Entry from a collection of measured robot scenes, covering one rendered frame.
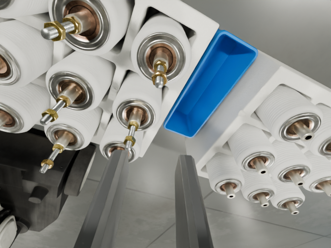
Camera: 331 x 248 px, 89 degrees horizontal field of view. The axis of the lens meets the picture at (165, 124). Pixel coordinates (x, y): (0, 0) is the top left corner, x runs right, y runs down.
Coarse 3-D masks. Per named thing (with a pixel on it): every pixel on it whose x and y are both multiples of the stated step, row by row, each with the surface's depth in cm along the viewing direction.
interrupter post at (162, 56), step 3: (156, 54) 25; (159, 54) 25; (162, 54) 25; (165, 54) 25; (156, 57) 24; (159, 57) 23; (162, 57) 23; (165, 57) 24; (156, 60) 23; (162, 60) 23; (165, 60) 23; (153, 63) 24; (153, 66) 24
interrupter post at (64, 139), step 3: (63, 135) 35; (66, 135) 36; (69, 135) 36; (60, 138) 34; (63, 138) 35; (66, 138) 35; (69, 138) 36; (57, 141) 34; (60, 141) 34; (63, 141) 34; (66, 141) 35; (69, 141) 36; (54, 144) 34; (60, 144) 34; (63, 144) 34; (66, 144) 35
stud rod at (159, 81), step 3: (159, 66) 22; (162, 66) 22; (159, 69) 21; (162, 69) 22; (156, 78) 20; (159, 78) 19; (162, 78) 20; (156, 81) 19; (159, 81) 19; (162, 81) 19; (156, 84) 19; (159, 84) 19; (162, 84) 19; (156, 87) 19; (159, 87) 19
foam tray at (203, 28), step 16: (144, 0) 27; (160, 0) 27; (176, 0) 27; (32, 16) 29; (48, 16) 32; (144, 16) 32; (176, 16) 29; (192, 16) 29; (128, 32) 30; (192, 32) 35; (208, 32) 30; (64, 48) 32; (112, 48) 34; (128, 48) 32; (192, 48) 32; (128, 64) 34; (192, 64) 34; (112, 96) 38; (176, 96) 38; (144, 144) 48
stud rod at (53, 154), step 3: (54, 150) 33; (57, 150) 33; (54, 153) 32; (57, 153) 33; (51, 156) 32; (54, 156) 32; (51, 159) 31; (45, 165) 30; (48, 165) 30; (42, 168) 29; (45, 168) 30; (39, 171) 29; (42, 171) 29; (45, 171) 30
